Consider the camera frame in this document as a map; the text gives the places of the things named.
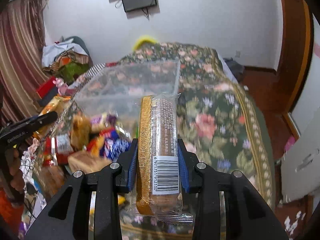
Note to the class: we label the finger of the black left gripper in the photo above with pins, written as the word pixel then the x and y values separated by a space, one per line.
pixel 36 122

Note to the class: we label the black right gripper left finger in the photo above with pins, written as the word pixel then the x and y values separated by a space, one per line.
pixel 66 215

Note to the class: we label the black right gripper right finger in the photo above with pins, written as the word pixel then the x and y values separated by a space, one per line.
pixel 248 216

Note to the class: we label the blue biscuit snack bag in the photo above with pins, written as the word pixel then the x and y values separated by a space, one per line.
pixel 113 145

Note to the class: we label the gold cracker pack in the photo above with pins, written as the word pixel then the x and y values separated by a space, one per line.
pixel 158 186

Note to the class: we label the clear plastic storage box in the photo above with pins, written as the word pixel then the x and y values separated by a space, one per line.
pixel 118 90

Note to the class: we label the red white snack packet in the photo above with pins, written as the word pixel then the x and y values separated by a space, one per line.
pixel 57 150

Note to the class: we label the brown bread packet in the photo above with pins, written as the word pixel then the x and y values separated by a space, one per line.
pixel 86 162

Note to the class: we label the red box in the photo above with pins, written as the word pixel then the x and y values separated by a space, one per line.
pixel 46 87

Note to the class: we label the pink plush toy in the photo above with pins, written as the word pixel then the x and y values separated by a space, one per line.
pixel 61 86

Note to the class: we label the pile of clothes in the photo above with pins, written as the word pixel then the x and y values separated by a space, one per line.
pixel 67 59

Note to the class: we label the white cabinet with pink hearts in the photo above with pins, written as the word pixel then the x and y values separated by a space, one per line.
pixel 300 164

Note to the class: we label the green floral bedspread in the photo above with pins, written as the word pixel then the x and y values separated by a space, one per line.
pixel 216 118

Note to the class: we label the striped red curtain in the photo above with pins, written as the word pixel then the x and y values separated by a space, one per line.
pixel 22 40

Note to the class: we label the yellow foam tube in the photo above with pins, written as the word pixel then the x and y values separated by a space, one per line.
pixel 144 39

